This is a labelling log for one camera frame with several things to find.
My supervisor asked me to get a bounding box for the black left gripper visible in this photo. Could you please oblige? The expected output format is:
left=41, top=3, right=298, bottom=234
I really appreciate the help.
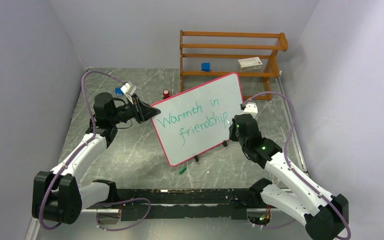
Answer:
left=110, top=93, right=160, bottom=125

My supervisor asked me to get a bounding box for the pink-framed whiteboard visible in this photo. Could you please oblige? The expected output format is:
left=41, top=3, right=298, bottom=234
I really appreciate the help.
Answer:
left=151, top=72, right=243, bottom=167

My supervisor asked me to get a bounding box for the green marker cap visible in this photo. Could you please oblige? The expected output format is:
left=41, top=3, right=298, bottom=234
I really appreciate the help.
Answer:
left=178, top=166, right=187, bottom=175

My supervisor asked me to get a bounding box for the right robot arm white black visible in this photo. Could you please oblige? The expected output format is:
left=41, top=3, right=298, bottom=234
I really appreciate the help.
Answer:
left=229, top=113, right=351, bottom=240

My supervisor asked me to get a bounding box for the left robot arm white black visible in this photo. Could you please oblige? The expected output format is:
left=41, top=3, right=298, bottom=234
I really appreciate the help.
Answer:
left=32, top=92, right=161, bottom=229

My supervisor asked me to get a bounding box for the blue eraser block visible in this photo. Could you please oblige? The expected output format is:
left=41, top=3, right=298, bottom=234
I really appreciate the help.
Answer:
left=114, top=87, right=124, bottom=96

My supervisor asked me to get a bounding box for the blue object on rack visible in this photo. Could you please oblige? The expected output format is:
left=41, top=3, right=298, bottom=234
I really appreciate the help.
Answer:
left=200, top=62, right=211, bottom=72

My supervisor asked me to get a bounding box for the orange wooden rack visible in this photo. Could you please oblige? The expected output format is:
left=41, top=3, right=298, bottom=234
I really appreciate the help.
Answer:
left=179, top=30, right=289, bottom=101

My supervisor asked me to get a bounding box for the white red box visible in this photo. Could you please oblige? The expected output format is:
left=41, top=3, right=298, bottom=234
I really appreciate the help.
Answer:
left=237, top=56, right=263, bottom=71

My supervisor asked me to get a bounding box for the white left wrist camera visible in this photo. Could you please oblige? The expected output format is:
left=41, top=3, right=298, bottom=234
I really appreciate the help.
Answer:
left=120, top=81, right=137, bottom=96

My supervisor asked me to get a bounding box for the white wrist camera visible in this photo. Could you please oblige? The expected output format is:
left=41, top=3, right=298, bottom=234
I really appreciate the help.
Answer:
left=120, top=81, right=137, bottom=96
left=240, top=102, right=258, bottom=119

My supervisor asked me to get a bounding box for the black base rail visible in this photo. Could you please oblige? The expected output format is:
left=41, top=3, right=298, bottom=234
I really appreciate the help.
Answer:
left=89, top=188, right=282, bottom=221

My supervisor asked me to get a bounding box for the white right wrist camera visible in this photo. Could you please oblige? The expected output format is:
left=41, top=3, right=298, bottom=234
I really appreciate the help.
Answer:
left=240, top=102, right=258, bottom=119

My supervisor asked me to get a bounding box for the aluminium frame rail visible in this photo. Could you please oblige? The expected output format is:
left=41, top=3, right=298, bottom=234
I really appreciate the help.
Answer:
left=25, top=204, right=86, bottom=240

